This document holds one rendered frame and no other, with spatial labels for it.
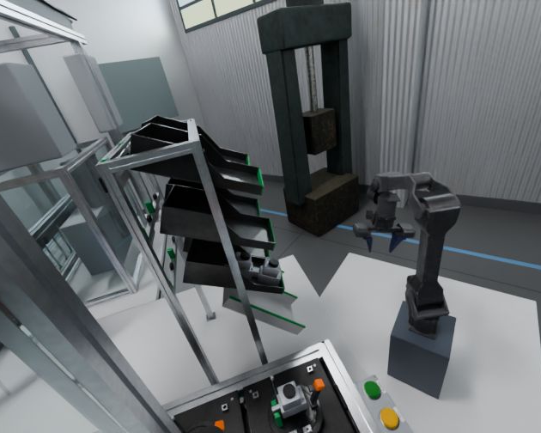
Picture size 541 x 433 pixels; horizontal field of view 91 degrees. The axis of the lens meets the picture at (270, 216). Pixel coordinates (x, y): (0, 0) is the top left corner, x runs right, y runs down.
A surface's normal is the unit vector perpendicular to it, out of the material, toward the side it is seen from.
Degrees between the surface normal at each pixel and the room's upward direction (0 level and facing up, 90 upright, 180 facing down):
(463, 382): 0
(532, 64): 90
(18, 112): 90
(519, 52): 90
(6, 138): 90
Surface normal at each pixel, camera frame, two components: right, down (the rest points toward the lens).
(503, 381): -0.18, -0.85
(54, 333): 0.28, 0.44
